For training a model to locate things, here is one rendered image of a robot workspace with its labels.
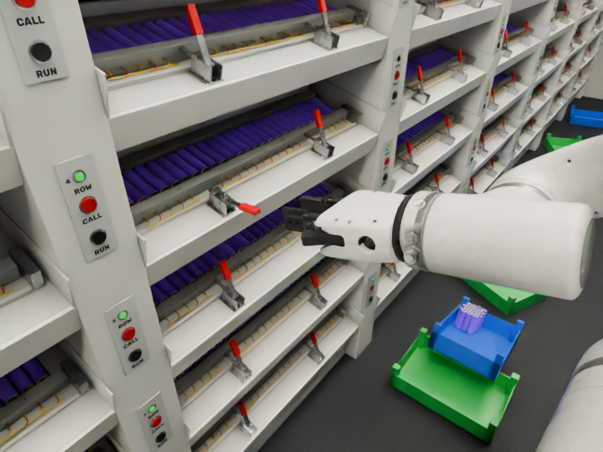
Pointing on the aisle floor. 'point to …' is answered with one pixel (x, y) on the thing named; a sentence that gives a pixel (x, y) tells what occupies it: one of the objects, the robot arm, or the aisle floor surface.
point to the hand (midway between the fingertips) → (305, 213)
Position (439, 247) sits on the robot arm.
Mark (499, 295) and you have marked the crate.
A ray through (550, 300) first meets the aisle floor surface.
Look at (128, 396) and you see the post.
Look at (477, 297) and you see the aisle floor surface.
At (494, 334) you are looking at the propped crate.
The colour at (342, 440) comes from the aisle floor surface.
